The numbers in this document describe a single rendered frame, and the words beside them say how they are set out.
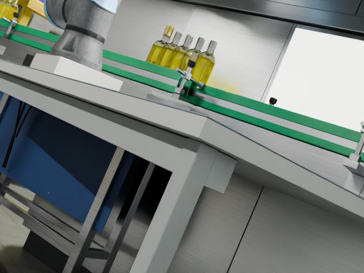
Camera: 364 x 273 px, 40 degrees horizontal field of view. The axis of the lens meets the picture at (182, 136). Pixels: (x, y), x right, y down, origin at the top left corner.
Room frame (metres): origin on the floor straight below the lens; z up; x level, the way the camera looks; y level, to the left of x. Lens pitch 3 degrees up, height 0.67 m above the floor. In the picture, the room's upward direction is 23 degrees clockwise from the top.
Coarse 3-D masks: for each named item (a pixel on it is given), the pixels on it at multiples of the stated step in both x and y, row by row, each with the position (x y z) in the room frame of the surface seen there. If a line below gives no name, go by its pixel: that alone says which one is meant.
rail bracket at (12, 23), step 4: (16, 12) 2.30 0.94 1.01; (16, 16) 2.31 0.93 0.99; (4, 20) 2.28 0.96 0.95; (8, 20) 2.29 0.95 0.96; (12, 20) 2.31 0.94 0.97; (8, 24) 2.31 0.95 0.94; (12, 24) 2.30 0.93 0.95; (8, 28) 2.31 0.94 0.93; (8, 32) 2.31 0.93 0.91; (4, 36) 2.30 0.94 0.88; (8, 36) 2.31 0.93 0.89
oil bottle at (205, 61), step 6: (204, 54) 1.84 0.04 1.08; (210, 54) 1.83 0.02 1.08; (198, 60) 1.85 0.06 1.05; (204, 60) 1.83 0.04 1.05; (210, 60) 1.83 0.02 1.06; (198, 66) 1.84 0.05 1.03; (204, 66) 1.83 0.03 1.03; (210, 66) 1.85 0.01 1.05; (192, 72) 1.85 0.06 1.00; (198, 72) 1.83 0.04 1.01; (204, 72) 1.83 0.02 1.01; (210, 72) 1.86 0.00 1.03; (198, 78) 1.83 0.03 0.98; (204, 78) 1.84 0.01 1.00
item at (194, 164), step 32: (32, 96) 1.42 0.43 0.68; (64, 96) 1.24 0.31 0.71; (96, 128) 1.05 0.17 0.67; (128, 128) 0.95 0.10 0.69; (160, 160) 0.84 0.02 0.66; (192, 160) 0.76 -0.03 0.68; (224, 160) 0.80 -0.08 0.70; (192, 192) 0.78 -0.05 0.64; (160, 224) 0.77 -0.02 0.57; (160, 256) 0.77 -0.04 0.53
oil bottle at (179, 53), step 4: (176, 48) 1.92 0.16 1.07; (180, 48) 1.91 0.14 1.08; (184, 48) 1.90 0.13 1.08; (188, 48) 1.92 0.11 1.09; (176, 52) 1.91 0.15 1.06; (180, 52) 1.90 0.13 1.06; (184, 52) 1.89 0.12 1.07; (172, 56) 1.92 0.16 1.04; (176, 56) 1.91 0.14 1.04; (180, 56) 1.90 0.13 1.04; (172, 60) 1.91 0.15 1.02; (176, 60) 1.90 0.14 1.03; (180, 60) 1.89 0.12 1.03; (168, 64) 1.92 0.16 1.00; (172, 64) 1.91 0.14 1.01; (176, 64) 1.90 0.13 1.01; (172, 68) 1.90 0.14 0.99; (176, 68) 1.89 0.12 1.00
